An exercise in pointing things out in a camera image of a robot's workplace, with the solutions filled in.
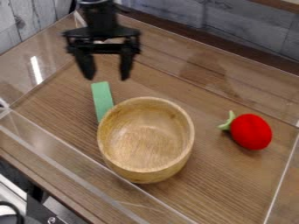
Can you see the clear acrylic corner bracket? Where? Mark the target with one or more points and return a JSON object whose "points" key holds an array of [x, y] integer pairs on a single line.
{"points": [[78, 20]]}

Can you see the brown wooden bowl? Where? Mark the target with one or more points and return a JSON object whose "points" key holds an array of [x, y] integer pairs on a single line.
{"points": [[145, 136]]}

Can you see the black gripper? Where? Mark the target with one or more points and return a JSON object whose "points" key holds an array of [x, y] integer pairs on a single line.
{"points": [[101, 36]]}

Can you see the black metal stand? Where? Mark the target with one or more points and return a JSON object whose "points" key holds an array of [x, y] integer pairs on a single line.
{"points": [[37, 210]]}

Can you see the green flat stick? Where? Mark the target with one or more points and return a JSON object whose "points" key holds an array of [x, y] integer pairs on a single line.
{"points": [[101, 97]]}

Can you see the red toy strawberry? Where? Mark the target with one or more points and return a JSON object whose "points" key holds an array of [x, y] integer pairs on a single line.
{"points": [[248, 130]]}

